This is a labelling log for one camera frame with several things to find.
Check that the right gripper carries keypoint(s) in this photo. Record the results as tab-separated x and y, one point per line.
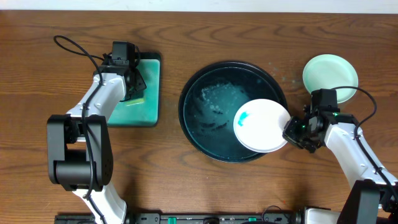
288	133

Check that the yellow green sponge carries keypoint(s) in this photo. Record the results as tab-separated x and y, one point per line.
134	101

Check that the round dark tray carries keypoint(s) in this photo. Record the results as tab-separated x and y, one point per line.
209	101

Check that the green plate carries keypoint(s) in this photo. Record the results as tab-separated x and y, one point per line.
328	71

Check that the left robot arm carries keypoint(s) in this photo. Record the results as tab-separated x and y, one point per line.
80	157

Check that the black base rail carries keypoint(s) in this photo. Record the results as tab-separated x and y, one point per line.
272	217

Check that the rectangular tray with soapy water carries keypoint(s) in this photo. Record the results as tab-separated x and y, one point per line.
145	114

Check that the white plate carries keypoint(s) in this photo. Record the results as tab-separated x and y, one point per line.
258	125

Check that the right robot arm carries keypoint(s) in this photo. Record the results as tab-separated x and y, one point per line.
373	196

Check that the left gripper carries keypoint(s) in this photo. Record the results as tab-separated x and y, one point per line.
137	84

